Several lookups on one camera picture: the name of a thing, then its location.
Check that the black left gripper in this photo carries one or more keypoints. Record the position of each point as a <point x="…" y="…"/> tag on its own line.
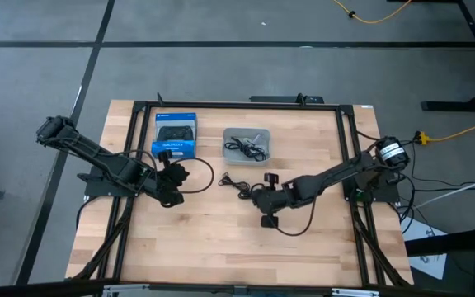
<point x="172" y="177"/>

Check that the white paper sheet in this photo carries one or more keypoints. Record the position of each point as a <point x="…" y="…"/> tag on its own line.
<point x="427" y="247"/>

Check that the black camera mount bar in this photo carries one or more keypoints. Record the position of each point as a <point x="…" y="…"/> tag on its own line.
<point x="287" y="99"/>

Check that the silver metal bracket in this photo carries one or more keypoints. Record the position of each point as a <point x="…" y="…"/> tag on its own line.
<point x="355" y="293"/>
<point x="126" y="290"/>

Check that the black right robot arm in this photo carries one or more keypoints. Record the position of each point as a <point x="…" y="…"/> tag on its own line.
<point x="332" y="177"/>

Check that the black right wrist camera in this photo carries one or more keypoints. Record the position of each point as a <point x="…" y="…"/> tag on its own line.
<point x="269" y="221"/>

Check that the black aluminium table frame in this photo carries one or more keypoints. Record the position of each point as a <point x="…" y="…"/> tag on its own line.
<point x="241" y="105"/>

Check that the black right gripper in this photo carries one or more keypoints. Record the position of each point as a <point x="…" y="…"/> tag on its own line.
<point x="268" y="200"/>

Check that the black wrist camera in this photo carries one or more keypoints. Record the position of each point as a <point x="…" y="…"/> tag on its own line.
<point x="174" y="199"/>
<point x="269" y="221"/>

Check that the black metal stand frame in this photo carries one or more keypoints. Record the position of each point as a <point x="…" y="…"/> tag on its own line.
<point x="474" y="39"/>

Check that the grey plastic bin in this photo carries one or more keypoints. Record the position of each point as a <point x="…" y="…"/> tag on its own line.
<point x="231" y="158"/>

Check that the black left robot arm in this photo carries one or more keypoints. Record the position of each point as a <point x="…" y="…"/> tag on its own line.
<point x="97" y="154"/>

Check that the blue game controller box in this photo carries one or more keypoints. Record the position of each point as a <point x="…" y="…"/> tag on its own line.
<point x="175" y="146"/>

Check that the yellow power plug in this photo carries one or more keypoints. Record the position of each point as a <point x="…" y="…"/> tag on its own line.
<point x="422" y="137"/>

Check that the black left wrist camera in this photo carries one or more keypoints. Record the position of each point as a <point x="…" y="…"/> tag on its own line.
<point x="174" y="199"/>

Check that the black furniture bar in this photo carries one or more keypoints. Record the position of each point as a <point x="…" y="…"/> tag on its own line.
<point x="448" y="245"/>

